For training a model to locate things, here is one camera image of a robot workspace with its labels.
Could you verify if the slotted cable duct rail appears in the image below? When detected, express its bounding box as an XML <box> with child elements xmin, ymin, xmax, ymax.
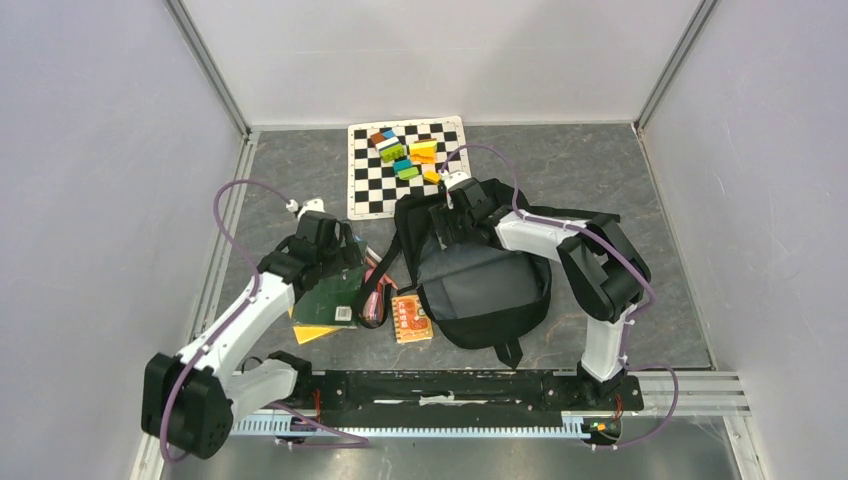
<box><xmin>230</xmin><ymin>410</ymin><xmax>590</xmax><ymax>440</ymax></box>

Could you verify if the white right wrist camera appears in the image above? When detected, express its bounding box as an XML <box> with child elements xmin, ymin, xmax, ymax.
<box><xmin>439</xmin><ymin>171</ymin><xmax>472</xmax><ymax>209</ymax></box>

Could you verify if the brown blue white block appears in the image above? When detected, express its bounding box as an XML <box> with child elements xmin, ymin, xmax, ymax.
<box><xmin>369</xmin><ymin>129</ymin><xmax>401</xmax><ymax>152</ymax></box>

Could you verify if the green toy block stack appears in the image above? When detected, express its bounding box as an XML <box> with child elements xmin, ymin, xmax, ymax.
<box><xmin>378</xmin><ymin>144</ymin><xmax>406</xmax><ymax>163</ymax></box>

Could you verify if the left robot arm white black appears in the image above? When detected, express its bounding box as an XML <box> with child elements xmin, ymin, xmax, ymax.
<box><xmin>141</xmin><ymin>210</ymin><xmax>363</xmax><ymax>463</ymax></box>

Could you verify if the dark green book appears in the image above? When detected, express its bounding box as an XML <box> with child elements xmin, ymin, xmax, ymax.
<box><xmin>291</xmin><ymin>241</ymin><xmax>367</xmax><ymax>329</ymax></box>

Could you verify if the small yellow toy block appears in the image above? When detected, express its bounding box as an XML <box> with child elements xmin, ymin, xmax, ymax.
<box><xmin>421</xmin><ymin>171</ymin><xmax>441</xmax><ymax>185</ymax></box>

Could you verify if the red pencil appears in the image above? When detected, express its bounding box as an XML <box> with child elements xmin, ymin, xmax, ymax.
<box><xmin>365</xmin><ymin>257</ymin><xmax>398</xmax><ymax>290</ymax></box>

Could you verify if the yellow book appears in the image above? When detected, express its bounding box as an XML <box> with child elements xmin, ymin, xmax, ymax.
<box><xmin>288</xmin><ymin>308</ymin><xmax>341</xmax><ymax>345</ymax></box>

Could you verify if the black white chessboard mat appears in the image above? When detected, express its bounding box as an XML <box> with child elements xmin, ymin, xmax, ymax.
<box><xmin>346</xmin><ymin>116</ymin><xmax>471</xmax><ymax>220</ymax></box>

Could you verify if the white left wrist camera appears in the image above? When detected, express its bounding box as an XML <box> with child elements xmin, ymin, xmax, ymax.
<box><xmin>285</xmin><ymin>198</ymin><xmax>326</xmax><ymax>220</ymax></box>

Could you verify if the yellow orange block stack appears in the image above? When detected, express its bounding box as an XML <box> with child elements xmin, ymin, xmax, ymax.
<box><xmin>407</xmin><ymin>139</ymin><xmax>438</xmax><ymax>164</ymax></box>

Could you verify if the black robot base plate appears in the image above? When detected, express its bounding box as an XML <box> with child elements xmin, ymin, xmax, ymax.
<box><xmin>285</xmin><ymin>370</ymin><xmax>644</xmax><ymax>428</ymax></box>

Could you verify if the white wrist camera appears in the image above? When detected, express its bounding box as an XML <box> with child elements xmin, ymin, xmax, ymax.
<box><xmin>285</xmin><ymin>198</ymin><xmax>326</xmax><ymax>220</ymax></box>
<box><xmin>439</xmin><ymin>171</ymin><xmax>472</xmax><ymax>209</ymax></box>

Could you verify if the black student backpack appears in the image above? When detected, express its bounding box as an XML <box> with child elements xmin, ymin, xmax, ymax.
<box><xmin>354</xmin><ymin>177</ymin><xmax>623</xmax><ymax>371</ymax></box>

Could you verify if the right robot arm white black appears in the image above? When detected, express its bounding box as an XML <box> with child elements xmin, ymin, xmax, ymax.
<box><xmin>433</xmin><ymin>173</ymin><xmax>655</xmax><ymax>408</ymax></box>

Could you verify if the blue white marker pen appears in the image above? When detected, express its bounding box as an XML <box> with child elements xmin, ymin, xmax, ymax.
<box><xmin>366</xmin><ymin>247</ymin><xmax>382</xmax><ymax>262</ymax></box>

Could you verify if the pink lid marker case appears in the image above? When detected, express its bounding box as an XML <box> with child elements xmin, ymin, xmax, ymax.
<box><xmin>360</xmin><ymin>279</ymin><xmax>395</xmax><ymax>329</ymax></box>

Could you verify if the light green toy block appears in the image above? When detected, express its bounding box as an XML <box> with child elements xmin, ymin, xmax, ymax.
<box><xmin>397</xmin><ymin>166</ymin><xmax>420</xmax><ymax>181</ymax></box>

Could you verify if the teal toy block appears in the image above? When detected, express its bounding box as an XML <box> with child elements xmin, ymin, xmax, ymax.
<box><xmin>393</xmin><ymin>158</ymin><xmax>414</xmax><ymax>174</ymax></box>

